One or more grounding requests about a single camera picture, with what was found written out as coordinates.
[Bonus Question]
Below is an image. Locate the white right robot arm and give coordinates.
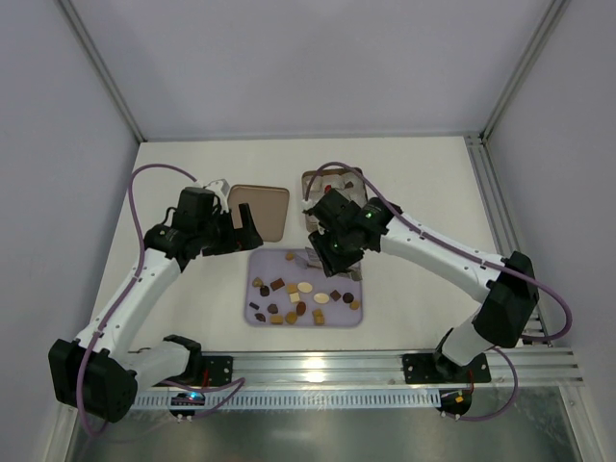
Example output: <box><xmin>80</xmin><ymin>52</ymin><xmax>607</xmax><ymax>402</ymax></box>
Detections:
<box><xmin>302</xmin><ymin>191</ymin><xmax>539</xmax><ymax>380</ymax></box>

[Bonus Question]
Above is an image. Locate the caramel cube chocolate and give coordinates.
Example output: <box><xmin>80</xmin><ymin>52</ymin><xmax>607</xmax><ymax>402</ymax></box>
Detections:
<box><xmin>312</xmin><ymin>309</ymin><xmax>324</xmax><ymax>325</ymax></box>

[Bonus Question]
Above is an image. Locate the brown oval chocolate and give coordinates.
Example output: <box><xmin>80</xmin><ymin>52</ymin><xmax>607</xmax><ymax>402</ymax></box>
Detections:
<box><xmin>295</xmin><ymin>301</ymin><xmax>306</xmax><ymax>316</ymax></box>

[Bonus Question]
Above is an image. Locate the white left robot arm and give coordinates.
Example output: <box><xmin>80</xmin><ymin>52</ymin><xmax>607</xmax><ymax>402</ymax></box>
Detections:
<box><xmin>48</xmin><ymin>180</ymin><xmax>263</xmax><ymax>423</ymax></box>

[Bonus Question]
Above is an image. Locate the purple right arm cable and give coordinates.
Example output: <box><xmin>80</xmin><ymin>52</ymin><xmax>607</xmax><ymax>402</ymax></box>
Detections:
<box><xmin>300</xmin><ymin>162</ymin><xmax>575</xmax><ymax>423</ymax></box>

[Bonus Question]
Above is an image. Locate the slotted cable duct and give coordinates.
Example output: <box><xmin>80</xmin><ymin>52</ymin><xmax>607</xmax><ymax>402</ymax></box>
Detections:
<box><xmin>132</xmin><ymin>387</ymin><xmax>441</xmax><ymax>411</ymax></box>

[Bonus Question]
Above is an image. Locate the aluminium mounting rail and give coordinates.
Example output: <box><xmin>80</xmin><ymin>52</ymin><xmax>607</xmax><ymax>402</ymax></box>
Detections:
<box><xmin>224</xmin><ymin>346</ymin><xmax>584</xmax><ymax>392</ymax></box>

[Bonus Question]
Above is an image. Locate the brown rectangular chocolate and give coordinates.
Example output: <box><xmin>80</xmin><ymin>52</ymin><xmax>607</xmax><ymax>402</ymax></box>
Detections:
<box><xmin>270</xmin><ymin>278</ymin><xmax>285</xmax><ymax>291</ymax></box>

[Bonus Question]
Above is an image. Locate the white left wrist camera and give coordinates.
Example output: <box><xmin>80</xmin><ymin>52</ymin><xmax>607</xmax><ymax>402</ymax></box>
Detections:
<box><xmin>192</xmin><ymin>179</ymin><xmax>231</xmax><ymax>210</ymax></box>

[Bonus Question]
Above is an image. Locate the rose gold tin lid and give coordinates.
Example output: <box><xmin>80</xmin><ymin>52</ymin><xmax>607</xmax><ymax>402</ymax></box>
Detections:
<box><xmin>228</xmin><ymin>185</ymin><xmax>290</xmax><ymax>243</ymax></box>

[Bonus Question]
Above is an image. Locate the lilac plastic tray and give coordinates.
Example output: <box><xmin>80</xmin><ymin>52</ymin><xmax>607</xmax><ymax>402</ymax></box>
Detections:
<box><xmin>244</xmin><ymin>248</ymin><xmax>364</xmax><ymax>328</ymax></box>

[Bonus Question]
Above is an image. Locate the rose gold tin box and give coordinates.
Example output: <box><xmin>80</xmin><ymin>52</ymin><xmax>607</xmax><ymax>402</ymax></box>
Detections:
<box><xmin>300</xmin><ymin>167</ymin><xmax>374</xmax><ymax>237</ymax></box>

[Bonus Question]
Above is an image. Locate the white oval chocolate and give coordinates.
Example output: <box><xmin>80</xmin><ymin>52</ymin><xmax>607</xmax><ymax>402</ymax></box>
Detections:
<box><xmin>314</xmin><ymin>293</ymin><xmax>329</xmax><ymax>304</ymax></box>
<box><xmin>297</xmin><ymin>282</ymin><xmax>313</xmax><ymax>294</ymax></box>

